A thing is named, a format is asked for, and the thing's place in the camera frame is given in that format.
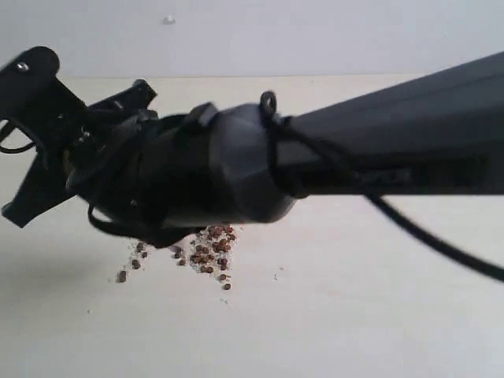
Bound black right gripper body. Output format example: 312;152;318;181
2;81;221;246

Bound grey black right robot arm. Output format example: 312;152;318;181
1;46;503;247

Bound brown beans and crumbs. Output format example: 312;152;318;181
112;224;287;306

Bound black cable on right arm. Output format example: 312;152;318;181
0;91;504;283

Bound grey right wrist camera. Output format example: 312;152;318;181
1;46;86;128

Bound white lump on wall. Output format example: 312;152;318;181
162;15;176;25

